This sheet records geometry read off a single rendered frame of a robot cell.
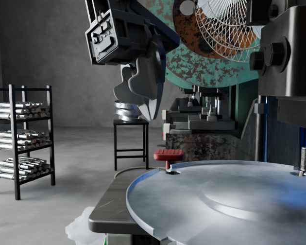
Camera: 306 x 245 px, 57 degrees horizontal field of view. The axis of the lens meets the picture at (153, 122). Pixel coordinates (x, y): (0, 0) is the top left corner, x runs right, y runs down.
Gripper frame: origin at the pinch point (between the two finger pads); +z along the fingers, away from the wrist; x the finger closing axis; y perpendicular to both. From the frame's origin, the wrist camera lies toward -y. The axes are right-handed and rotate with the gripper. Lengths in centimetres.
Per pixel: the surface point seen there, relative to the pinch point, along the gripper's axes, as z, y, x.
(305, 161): 12.9, -18.9, 12.5
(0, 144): -33, -41, -232
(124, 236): 20.5, -2.0, -18.0
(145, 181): 9.7, 6.0, 1.5
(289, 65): 1.5, 3.3, 21.7
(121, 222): 12.0, 15.1, 7.8
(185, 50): -48, -95, -61
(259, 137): 8, -80, -25
